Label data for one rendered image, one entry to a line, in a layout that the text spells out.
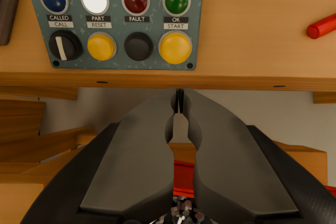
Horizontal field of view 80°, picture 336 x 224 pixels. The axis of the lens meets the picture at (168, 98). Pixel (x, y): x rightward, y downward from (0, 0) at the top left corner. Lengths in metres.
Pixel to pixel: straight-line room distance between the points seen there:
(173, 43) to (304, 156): 0.28
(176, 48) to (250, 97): 1.04
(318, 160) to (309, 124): 0.97
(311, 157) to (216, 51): 0.24
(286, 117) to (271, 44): 1.05
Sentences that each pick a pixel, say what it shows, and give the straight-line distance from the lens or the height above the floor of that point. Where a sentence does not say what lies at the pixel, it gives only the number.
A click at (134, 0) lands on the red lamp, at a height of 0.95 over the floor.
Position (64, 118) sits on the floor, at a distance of 1.26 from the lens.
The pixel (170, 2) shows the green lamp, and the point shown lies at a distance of 0.19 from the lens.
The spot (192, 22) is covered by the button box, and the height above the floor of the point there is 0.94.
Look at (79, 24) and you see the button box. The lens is 0.21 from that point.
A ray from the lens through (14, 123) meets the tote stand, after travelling 1.16.
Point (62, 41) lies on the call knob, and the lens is 0.21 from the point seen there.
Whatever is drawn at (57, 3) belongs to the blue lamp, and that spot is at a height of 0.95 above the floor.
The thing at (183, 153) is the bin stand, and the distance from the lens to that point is 0.33.
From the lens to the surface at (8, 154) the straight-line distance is 0.67.
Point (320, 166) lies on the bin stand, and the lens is 0.41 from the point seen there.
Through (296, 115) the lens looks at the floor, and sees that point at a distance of 1.32.
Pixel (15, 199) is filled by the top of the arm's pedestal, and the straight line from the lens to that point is 0.36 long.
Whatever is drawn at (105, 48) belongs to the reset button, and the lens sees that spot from 0.20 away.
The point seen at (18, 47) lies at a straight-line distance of 0.28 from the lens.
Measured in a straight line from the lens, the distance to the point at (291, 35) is 0.27.
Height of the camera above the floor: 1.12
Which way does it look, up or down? 87 degrees down
